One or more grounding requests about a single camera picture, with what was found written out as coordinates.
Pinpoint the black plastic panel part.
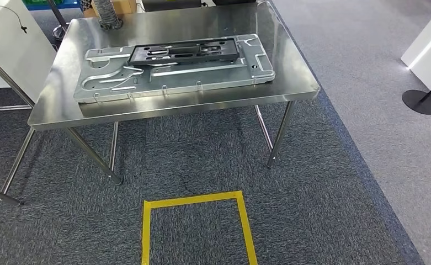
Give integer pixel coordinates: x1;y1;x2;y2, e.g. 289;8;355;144
127;37;241;67

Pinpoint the stainless steel workbench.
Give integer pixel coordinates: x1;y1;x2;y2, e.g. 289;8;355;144
28;1;321;186

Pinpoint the silver stamped metal tray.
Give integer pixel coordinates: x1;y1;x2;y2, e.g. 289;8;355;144
73;33;276;104

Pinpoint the steel stanchion with round base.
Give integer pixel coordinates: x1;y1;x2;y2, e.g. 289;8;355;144
47;0;71;41

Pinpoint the black stanchion with round base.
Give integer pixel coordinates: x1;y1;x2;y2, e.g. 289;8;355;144
401;73;431;115

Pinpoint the white board panel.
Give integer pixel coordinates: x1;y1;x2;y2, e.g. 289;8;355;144
0;0;57;104

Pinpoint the grey ribbed flexible hose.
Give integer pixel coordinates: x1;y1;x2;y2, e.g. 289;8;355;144
92;0;124;31

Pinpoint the stainless steel frame table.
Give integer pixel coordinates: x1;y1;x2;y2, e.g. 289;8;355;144
0;31;37;206

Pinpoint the black cable on board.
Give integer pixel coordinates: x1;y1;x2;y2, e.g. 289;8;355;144
0;3;28;34

